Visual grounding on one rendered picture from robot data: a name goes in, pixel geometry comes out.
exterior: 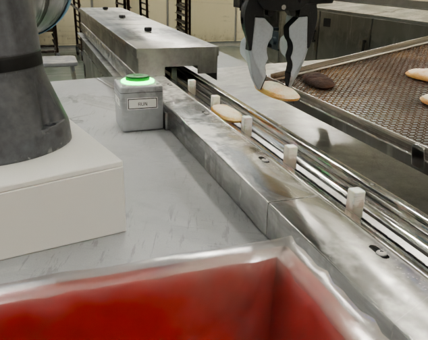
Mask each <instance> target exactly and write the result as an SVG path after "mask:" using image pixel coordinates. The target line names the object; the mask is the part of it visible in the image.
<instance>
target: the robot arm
mask: <svg viewBox="0 0 428 340"><path fill-rule="evenodd" d="M71 1H72V0H0V166H3V165H10V164H14V163H19V162H23V161H28V160H30V159H35V158H38V157H41V156H44V155H46V154H49V153H52V152H54V151H56V150H59V149H60V148H62V147H64V146H65V145H66V144H68V143H69V142H70V140H71V139H72V133H71V128H70V121H69V118H68V115H67V113H66V112H65V109H64V108H63V106H62V104H61V102H60V100H59V98H58V96H57V94H56V92H55V90H54V88H53V86H52V84H51V83H50V81H49V79H48V77H47V75H46V73H45V69H44V65H43V58H42V53H41V46H40V41H39V37H38V35H39V34H42V33H44V32H46V31H48V30H50V29H51V28H52V27H54V26H55V25H56V24H57V23H58V22H59V21H60V20H61V19H62V18H63V17H64V15H65V14H66V13H67V11H68V9H69V7H70V4H71ZM321 3H333V0H234V7H238V8H240V11H241V12H240V20H241V25H242V29H243V32H244V36H245V37H244V38H243V39H242V40H241V43H240V54H241V56H243V58H244V59H245V60H246V61H247V64H248V69H249V73H250V76H251V79H252V81H253V83H254V85H255V87H256V89H258V90H261V89H262V87H263V84H264V82H265V79H266V77H267V75H266V69H265V65H266V63H267V60H268V55H267V45H268V43H269V41H270V40H271V38H272V35H273V26H272V25H271V24H270V23H269V22H268V21H267V20H266V19H265V18H264V10H265V15H266V16H269V17H272V16H273V15H274V13H275V11H284V12H286V13H287V16H286V24H285V25H284V35H283V36H282V37H281V38H280V41H279V47H280V51H281V53H282V55H283V56H284V57H285V58H286V61H287V66H286V71H285V84H286V86H287V87H291V86H292V84H293V83H294V81H295V79H296V77H297V75H298V73H299V71H300V68H301V67H302V64H303V62H304V59H305V57H306V53H307V51H308V48H309V47H310V45H311V41H312V38H313V34H314V31H315V26H316V23H317V4H321Z"/></svg>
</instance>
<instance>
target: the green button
mask: <svg viewBox="0 0 428 340"><path fill-rule="evenodd" d="M126 80H127V81H130V82H144V81H148V80H150V76H149V75H147V74H128V75H127V76H126Z"/></svg>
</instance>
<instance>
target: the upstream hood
mask: <svg viewBox="0 0 428 340"><path fill-rule="evenodd" d="M79 12H80V20H81V22H82V23H83V24H84V25H85V26H86V27H87V28H88V29H89V30H90V31H91V32H92V33H93V34H94V35H95V36H96V37H97V38H98V39H100V40H101V41H102V42H103V43H104V44H105V45H106V46H107V47H108V48H109V49H110V50H111V51H112V52H114V53H115V54H116V55H117V56H118V57H119V58H120V59H121V60H122V61H123V62H124V63H125V64H126V65H127V66H128V67H129V68H130V69H131V70H132V71H133V72H134V73H135V74H147V75H149V76H165V67H176V66H193V67H195V68H196V69H198V74H207V75H208V76H211V77H212V78H214V79H216V80H217V56H219V47H218V46H216V45H213V44H211V43H209V42H206V41H203V40H201V39H199V38H196V37H193V36H190V35H189V34H186V33H183V32H180V31H179V30H176V29H173V28H170V27H169V26H166V25H163V24H161V23H158V22H156V21H154V20H151V19H148V18H146V17H144V16H141V15H138V14H137V13H134V12H131V11H128V10H127V9H124V8H121V7H79Z"/></svg>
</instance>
